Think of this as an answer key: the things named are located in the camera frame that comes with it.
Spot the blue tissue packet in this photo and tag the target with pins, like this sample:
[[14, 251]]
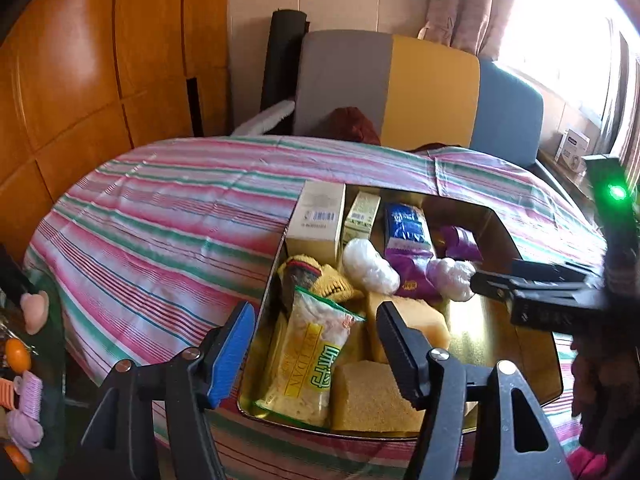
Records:
[[406, 230]]

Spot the large tan sponge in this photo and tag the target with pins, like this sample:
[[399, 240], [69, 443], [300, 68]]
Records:
[[365, 398]]

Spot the white cardboard box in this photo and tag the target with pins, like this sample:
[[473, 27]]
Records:
[[314, 229]]

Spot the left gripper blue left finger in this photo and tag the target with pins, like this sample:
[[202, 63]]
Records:
[[225, 355]]

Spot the pink patterned curtain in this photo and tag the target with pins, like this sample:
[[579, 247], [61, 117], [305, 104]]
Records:
[[473, 26]]

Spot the orange wooden wardrobe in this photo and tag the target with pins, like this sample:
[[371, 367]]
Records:
[[83, 81]]

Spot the green small carton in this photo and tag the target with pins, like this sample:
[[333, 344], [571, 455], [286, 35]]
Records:
[[360, 219]]

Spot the yellow knitted item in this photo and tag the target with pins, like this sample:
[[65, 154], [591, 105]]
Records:
[[320, 279]]

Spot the white plastic bundle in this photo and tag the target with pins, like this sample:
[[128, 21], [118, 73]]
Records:
[[452, 278]]

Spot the grey yellow blue headboard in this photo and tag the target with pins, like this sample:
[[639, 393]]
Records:
[[415, 93]]

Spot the dark red pillow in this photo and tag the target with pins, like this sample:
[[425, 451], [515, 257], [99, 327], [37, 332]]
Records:
[[349, 124]]

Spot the white box on desk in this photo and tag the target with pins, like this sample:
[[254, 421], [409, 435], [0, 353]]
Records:
[[572, 150]]

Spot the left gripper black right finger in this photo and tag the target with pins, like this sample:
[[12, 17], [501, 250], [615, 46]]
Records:
[[408, 352]]

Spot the black rolled mat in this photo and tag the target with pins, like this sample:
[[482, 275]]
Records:
[[287, 31]]

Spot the striped bed sheet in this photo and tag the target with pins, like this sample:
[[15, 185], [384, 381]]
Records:
[[155, 247]]

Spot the yellow sponge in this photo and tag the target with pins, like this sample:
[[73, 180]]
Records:
[[416, 313]]

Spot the yellow green snack packet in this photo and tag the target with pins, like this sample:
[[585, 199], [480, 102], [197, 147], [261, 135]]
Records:
[[300, 385]]

